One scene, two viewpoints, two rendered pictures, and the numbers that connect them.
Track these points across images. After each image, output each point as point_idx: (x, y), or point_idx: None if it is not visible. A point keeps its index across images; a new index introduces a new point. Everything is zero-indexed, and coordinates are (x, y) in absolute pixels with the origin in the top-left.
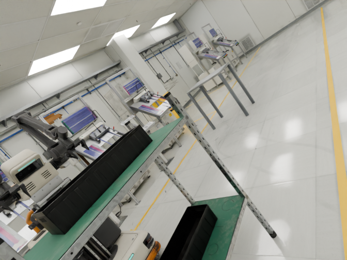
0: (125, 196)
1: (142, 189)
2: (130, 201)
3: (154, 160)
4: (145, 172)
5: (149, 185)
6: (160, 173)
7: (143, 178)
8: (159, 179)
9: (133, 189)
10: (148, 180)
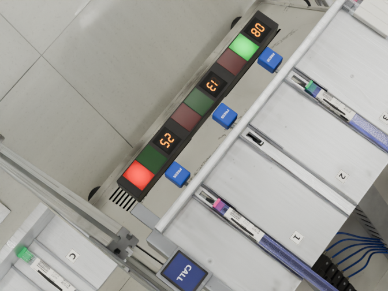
0: (267, 8)
1: (152, 56)
2: (232, 14)
3: (18, 155)
4: (115, 193)
5: (102, 30)
6: (4, 105)
7: (137, 147)
8: (21, 5)
9: (210, 65)
10: (106, 134)
